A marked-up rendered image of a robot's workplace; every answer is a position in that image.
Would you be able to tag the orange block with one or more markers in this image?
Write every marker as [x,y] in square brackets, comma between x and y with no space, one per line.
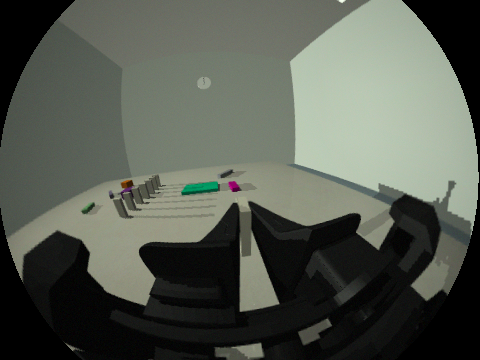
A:
[126,184]

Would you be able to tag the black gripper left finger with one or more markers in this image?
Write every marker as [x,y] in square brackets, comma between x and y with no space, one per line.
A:
[217,255]

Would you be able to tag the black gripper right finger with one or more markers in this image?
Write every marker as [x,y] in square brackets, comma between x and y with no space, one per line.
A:
[286,246]

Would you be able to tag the magenta rectangular block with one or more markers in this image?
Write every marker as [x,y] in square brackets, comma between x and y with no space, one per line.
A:
[234,187]

